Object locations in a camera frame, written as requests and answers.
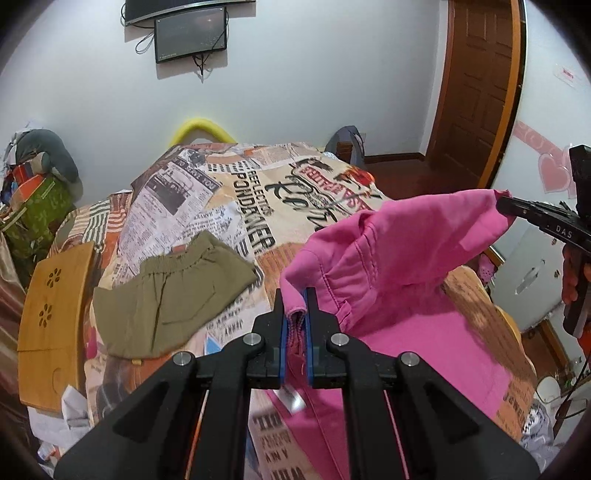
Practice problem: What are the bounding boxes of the pink heart wall sticker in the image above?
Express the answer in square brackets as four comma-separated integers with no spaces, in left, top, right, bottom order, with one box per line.
[538,150,573,193]

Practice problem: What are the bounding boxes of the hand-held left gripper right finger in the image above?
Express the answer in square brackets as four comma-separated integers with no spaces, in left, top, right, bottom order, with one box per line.
[305,287,541,480]

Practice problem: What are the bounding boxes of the pink slipper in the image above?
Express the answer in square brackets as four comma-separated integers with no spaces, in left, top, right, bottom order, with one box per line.
[477,256,498,288]

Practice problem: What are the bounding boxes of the large black wall screen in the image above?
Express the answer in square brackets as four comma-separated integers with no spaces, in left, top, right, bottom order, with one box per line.
[122,0,257,27]

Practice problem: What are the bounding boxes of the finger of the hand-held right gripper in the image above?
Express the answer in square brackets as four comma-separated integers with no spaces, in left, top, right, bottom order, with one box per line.
[496,196,571,232]

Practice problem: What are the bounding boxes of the orange box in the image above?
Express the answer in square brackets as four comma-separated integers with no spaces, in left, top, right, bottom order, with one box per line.
[9,164,47,191]

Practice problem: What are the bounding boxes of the small black wall monitor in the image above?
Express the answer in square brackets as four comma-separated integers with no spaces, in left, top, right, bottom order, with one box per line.
[154,7,229,64]

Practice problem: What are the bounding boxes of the white round container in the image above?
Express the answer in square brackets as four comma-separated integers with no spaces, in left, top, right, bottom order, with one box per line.
[534,376,562,408]

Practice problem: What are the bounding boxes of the white cabinet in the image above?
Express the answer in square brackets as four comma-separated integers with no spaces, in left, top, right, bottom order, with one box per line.
[489,226,573,333]

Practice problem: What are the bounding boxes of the newspaper print blanket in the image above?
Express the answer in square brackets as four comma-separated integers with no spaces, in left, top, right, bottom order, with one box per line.
[46,141,536,480]

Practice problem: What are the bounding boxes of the white crumpled cloth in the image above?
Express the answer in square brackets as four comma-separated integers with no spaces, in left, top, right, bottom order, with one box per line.
[28,385,93,462]

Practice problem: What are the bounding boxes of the bamboo lap table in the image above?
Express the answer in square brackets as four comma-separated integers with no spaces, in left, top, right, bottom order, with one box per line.
[17,241,96,412]

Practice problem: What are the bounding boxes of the pink ribbon wall sticker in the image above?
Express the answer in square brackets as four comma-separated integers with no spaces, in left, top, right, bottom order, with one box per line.
[515,121,568,153]

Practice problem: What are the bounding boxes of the person's right hand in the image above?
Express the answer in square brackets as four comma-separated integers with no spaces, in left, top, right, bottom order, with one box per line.
[561,262,591,305]

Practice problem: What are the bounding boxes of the green patterned bag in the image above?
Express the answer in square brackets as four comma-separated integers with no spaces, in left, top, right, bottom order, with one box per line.
[0,178,75,278]

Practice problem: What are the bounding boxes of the grey plush pillow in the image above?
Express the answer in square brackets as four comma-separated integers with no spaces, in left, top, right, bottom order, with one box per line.
[14,129,84,195]

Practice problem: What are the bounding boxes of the brown wooden door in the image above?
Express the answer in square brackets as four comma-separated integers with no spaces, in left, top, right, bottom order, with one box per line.
[427,0,527,190]

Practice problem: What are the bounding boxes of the pink pants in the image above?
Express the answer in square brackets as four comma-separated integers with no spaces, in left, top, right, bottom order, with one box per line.
[249,188,515,480]

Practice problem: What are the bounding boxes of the olive green shorts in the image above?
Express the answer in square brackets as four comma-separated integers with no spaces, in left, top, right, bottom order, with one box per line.
[92,231,258,361]

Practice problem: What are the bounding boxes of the grey blue backpack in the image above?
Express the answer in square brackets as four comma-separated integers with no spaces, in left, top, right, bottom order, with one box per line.
[324,126,365,166]

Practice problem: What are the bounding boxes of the yellow foam tube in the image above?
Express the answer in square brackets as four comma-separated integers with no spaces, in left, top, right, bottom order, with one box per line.
[173,118,237,147]

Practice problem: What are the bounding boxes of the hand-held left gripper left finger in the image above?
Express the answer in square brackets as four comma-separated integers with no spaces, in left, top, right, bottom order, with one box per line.
[54,289,287,480]

